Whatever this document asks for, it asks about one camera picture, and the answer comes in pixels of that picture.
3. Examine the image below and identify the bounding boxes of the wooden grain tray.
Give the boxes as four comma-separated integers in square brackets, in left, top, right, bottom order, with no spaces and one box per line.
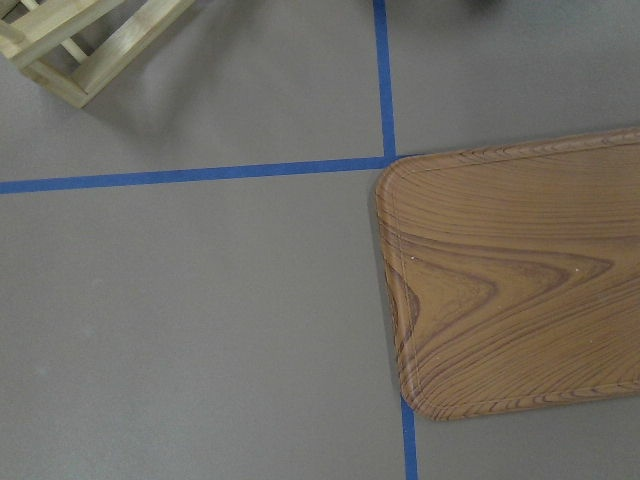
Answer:
[375,128,639,421]

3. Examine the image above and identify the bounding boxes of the light wooden rack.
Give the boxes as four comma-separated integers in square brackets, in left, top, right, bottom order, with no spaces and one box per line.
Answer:
[1,0,193,108]

